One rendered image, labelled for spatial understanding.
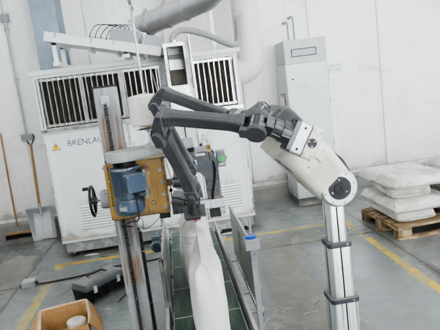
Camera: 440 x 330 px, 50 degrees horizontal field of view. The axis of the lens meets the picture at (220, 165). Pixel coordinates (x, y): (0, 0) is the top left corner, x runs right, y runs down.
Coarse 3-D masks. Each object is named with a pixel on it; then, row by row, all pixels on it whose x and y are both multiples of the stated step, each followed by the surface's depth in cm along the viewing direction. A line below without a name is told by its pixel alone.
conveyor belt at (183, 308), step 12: (216, 240) 413; (216, 252) 383; (180, 264) 366; (180, 276) 342; (228, 276) 331; (180, 288) 321; (228, 288) 311; (180, 300) 302; (228, 300) 294; (180, 312) 285; (240, 312) 276; (180, 324) 271; (192, 324) 269; (240, 324) 262
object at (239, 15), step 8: (240, 16) 544; (176, 32) 486; (184, 32) 491; (192, 32) 495; (200, 32) 499; (208, 32) 506; (240, 32) 544; (176, 40) 487; (216, 40) 512; (224, 40) 518; (240, 40) 544
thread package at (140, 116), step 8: (136, 96) 236; (144, 96) 235; (128, 104) 241; (136, 104) 236; (144, 104) 236; (136, 112) 237; (144, 112) 236; (136, 120) 238; (144, 120) 237; (152, 120) 238
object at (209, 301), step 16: (192, 256) 246; (208, 256) 240; (192, 272) 232; (208, 272) 228; (192, 288) 231; (208, 288) 227; (224, 288) 239; (192, 304) 233; (208, 304) 227; (224, 304) 230; (208, 320) 228; (224, 320) 230
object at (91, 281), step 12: (84, 276) 417; (96, 276) 413; (108, 276) 416; (120, 276) 426; (72, 288) 409; (84, 288) 398; (96, 288) 405; (108, 288) 416; (120, 288) 427; (96, 300) 406; (120, 300) 406
